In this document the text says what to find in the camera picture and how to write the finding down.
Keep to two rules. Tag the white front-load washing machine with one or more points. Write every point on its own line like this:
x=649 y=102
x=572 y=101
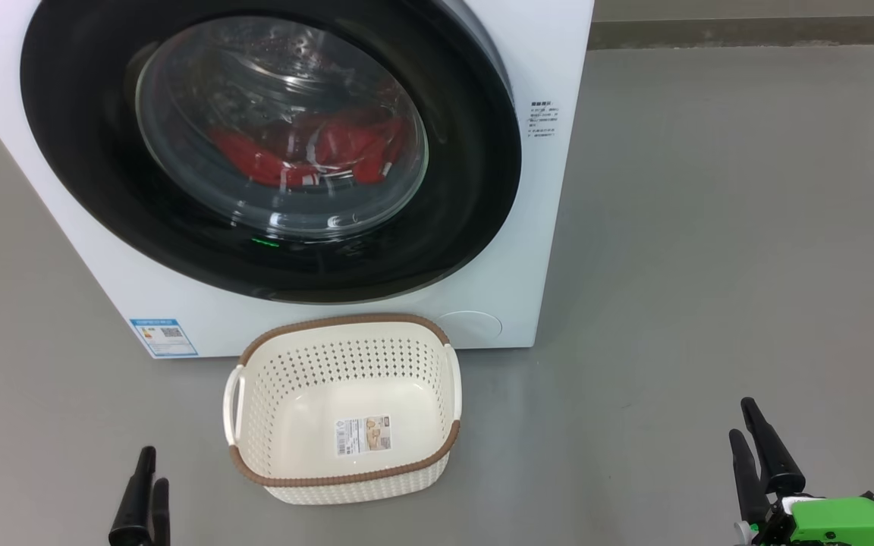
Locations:
x=179 y=303

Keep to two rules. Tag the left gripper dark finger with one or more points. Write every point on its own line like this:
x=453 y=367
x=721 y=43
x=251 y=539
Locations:
x=161 y=519
x=133 y=508

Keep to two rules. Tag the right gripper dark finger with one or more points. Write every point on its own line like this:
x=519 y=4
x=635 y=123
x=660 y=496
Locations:
x=748 y=478
x=774 y=455

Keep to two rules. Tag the small printed text label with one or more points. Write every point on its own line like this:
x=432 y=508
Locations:
x=542 y=117

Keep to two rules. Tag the blue energy label sticker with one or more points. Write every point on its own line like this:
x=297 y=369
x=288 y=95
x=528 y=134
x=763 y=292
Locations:
x=164 y=337

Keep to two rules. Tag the red and white garment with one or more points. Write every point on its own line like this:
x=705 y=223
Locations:
x=353 y=144

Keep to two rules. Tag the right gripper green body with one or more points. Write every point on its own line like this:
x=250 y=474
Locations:
x=839 y=523

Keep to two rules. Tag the round white filter cover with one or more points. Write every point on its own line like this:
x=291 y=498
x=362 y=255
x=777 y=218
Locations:
x=471 y=327

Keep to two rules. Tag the cream perforated laundry basket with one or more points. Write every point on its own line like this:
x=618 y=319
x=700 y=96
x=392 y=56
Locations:
x=308 y=409

